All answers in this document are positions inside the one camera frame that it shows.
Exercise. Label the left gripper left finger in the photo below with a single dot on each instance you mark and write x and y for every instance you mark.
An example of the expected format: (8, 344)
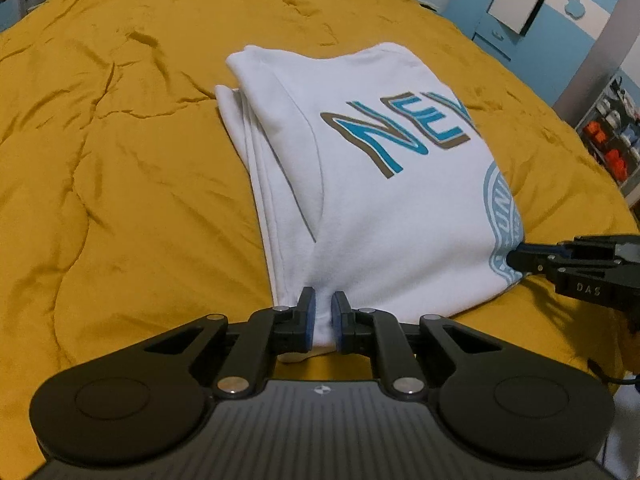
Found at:
(234, 360)

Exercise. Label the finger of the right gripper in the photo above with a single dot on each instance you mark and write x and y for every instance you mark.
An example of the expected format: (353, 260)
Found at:
(529, 258)

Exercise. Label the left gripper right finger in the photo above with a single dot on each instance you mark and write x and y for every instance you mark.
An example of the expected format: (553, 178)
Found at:
(410, 361)

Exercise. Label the shelf with orange items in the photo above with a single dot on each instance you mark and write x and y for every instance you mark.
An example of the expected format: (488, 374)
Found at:
(610, 131)

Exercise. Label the mustard yellow bedspread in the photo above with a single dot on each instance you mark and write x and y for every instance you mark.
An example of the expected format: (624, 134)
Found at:
(125, 210)

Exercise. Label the blue white wardrobe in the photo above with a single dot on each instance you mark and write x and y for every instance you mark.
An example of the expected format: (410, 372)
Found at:
(570, 50)

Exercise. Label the white printed t-shirt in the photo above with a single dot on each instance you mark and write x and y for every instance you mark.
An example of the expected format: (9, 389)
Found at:
(370, 178)

